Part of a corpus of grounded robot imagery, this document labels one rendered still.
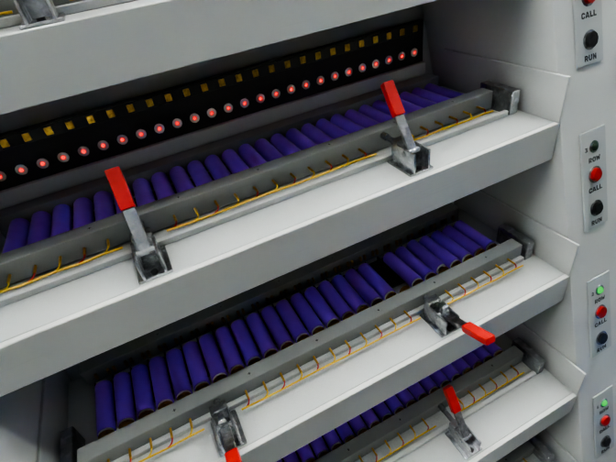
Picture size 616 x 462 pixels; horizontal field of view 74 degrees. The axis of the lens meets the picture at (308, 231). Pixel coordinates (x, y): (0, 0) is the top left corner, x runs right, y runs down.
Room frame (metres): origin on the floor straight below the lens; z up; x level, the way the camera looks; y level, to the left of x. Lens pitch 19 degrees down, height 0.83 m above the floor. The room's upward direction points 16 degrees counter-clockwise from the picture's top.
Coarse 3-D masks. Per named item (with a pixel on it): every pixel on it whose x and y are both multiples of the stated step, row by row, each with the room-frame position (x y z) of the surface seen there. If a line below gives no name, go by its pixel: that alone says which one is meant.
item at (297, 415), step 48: (480, 192) 0.56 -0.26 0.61; (528, 240) 0.48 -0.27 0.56; (480, 288) 0.45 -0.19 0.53; (528, 288) 0.43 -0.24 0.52; (432, 336) 0.39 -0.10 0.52; (48, 384) 0.39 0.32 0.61; (288, 384) 0.37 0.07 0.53; (336, 384) 0.36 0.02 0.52; (384, 384) 0.36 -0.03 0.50; (48, 432) 0.34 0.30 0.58; (192, 432) 0.34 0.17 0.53; (288, 432) 0.33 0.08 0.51
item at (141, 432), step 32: (480, 256) 0.47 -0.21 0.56; (512, 256) 0.47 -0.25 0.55; (416, 288) 0.44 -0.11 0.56; (448, 288) 0.44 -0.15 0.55; (352, 320) 0.41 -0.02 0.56; (384, 320) 0.42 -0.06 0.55; (416, 320) 0.41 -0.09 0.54; (288, 352) 0.39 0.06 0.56; (320, 352) 0.39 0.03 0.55; (352, 352) 0.39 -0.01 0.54; (224, 384) 0.37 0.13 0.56; (256, 384) 0.37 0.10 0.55; (160, 416) 0.35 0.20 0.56; (192, 416) 0.35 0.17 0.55; (96, 448) 0.33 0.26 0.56; (128, 448) 0.33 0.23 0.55
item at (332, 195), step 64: (256, 64) 0.51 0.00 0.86; (320, 64) 0.54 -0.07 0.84; (384, 64) 0.58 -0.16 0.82; (448, 64) 0.59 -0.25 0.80; (512, 64) 0.49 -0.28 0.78; (64, 128) 0.45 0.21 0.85; (128, 128) 0.48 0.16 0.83; (192, 128) 0.50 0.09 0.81; (256, 128) 0.52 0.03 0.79; (320, 128) 0.51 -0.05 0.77; (384, 128) 0.45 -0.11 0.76; (448, 128) 0.47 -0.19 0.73; (512, 128) 0.44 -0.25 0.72; (0, 192) 0.44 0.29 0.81; (64, 192) 0.45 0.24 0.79; (128, 192) 0.34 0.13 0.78; (192, 192) 0.39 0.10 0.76; (256, 192) 0.41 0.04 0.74; (320, 192) 0.39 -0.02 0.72; (384, 192) 0.37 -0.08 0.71; (448, 192) 0.40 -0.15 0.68; (0, 256) 0.35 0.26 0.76; (64, 256) 0.36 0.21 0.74; (128, 256) 0.35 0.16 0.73; (192, 256) 0.34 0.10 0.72; (256, 256) 0.34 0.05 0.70; (320, 256) 0.36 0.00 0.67; (0, 320) 0.31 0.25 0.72; (64, 320) 0.29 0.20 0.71; (128, 320) 0.31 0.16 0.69; (0, 384) 0.28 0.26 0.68
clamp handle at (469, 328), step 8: (440, 312) 0.40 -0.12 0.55; (448, 312) 0.40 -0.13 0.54; (448, 320) 0.39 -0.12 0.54; (456, 320) 0.38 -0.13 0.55; (464, 328) 0.36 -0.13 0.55; (472, 328) 0.35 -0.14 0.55; (480, 328) 0.35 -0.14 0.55; (472, 336) 0.35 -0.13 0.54; (480, 336) 0.34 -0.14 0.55; (488, 336) 0.34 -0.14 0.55; (488, 344) 0.33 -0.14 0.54
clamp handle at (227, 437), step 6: (222, 426) 0.32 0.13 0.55; (228, 426) 0.32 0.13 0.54; (222, 432) 0.32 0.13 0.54; (228, 432) 0.32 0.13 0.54; (222, 438) 0.31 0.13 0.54; (228, 438) 0.31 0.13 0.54; (228, 444) 0.30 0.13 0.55; (234, 444) 0.30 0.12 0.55; (228, 450) 0.29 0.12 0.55; (234, 450) 0.29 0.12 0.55; (228, 456) 0.28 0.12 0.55; (234, 456) 0.28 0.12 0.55; (240, 456) 0.29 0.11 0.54
